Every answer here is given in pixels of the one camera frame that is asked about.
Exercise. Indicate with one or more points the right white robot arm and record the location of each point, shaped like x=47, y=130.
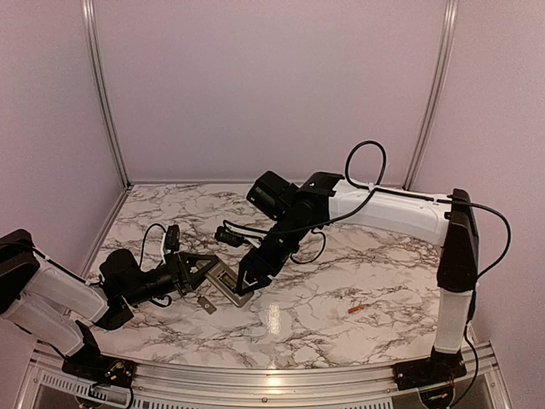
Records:
x=444, y=221

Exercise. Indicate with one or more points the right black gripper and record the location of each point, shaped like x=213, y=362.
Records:
x=249, y=263

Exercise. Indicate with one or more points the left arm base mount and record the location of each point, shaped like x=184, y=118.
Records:
x=100, y=369

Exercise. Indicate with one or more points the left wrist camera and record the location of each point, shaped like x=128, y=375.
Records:
x=170, y=241

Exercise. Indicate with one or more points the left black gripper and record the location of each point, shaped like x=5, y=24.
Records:
x=180, y=272

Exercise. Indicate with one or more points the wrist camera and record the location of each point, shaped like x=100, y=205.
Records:
x=233, y=239
x=170, y=241

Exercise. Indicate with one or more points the left aluminium frame post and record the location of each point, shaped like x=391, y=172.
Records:
x=93, y=43

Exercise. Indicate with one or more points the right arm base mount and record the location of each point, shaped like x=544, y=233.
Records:
x=424, y=372

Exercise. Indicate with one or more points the aluminium frame post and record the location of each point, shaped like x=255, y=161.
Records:
x=446, y=44
x=93, y=43

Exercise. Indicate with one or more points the right aluminium frame post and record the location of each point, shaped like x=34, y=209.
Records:
x=446, y=44

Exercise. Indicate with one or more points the front aluminium rail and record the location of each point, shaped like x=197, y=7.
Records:
x=157, y=385

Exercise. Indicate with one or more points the black green battery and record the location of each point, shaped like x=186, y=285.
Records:
x=228, y=282

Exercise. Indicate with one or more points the orange battery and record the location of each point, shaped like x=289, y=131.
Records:
x=356, y=309

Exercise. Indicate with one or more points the grey remote control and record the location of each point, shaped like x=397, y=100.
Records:
x=213, y=276

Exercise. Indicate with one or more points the grey battery cover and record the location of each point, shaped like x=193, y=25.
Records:
x=206, y=305

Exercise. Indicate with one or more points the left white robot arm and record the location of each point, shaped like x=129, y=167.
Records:
x=33, y=288

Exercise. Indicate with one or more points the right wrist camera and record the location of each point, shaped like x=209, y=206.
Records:
x=233, y=239

